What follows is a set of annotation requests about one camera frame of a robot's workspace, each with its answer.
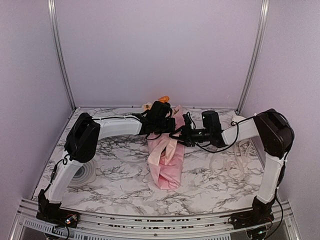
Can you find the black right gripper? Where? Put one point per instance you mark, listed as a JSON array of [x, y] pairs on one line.
[[187, 139]]

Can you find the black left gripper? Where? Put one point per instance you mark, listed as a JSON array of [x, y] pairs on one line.
[[171, 127]]

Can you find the pink wrapping paper sheet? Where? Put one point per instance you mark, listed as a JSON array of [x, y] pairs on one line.
[[165, 161]]

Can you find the orange fake flower stem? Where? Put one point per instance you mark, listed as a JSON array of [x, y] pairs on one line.
[[164, 99]]

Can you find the peach fake flower stem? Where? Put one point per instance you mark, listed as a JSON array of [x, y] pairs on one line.
[[147, 106]]

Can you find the cream printed ribbon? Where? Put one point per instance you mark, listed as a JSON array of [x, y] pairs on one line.
[[235, 169]]

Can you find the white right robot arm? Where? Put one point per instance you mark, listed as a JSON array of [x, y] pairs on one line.
[[271, 126]]

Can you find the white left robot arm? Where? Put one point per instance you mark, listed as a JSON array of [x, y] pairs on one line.
[[81, 144]]

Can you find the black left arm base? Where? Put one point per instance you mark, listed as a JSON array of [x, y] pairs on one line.
[[52, 212]]

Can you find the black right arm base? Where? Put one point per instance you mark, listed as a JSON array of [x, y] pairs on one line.
[[260, 213]]

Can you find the orange bowl white inside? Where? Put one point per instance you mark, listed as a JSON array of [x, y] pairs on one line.
[[238, 118]]

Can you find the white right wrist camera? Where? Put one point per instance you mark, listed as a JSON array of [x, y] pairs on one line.
[[189, 121]]

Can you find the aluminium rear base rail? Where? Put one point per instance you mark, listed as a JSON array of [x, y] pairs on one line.
[[140, 109]]

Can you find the aluminium frame post right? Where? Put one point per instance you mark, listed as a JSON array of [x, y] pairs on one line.
[[261, 29]]

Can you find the aluminium frame post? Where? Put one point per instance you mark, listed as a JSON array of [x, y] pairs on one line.
[[59, 52], [261, 29]]

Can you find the aluminium front rail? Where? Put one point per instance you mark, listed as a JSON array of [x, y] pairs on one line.
[[102, 226]]

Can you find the aluminium frame post left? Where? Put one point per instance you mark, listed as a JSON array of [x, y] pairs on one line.
[[59, 52]]

